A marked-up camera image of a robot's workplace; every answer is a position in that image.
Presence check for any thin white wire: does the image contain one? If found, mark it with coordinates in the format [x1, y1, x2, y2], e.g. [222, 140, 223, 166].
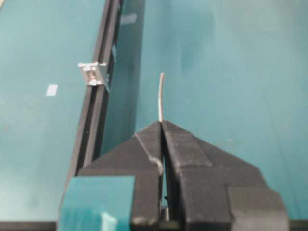
[156, 72, 166, 122]

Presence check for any black aluminium rail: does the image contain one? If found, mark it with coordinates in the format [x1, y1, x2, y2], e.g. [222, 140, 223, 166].
[59, 0, 124, 207]

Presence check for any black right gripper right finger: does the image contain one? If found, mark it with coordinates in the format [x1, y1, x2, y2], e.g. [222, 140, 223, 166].
[162, 121, 289, 231]

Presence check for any silver bracket with hole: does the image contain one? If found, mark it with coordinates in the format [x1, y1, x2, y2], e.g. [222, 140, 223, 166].
[78, 62, 108, 86]

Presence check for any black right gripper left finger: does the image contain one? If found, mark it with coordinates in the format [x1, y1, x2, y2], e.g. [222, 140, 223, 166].
[77, 121, 164, 231]

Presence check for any white tape patch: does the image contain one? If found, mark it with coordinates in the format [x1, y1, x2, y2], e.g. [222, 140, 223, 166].
[46, 84, 58, 97]

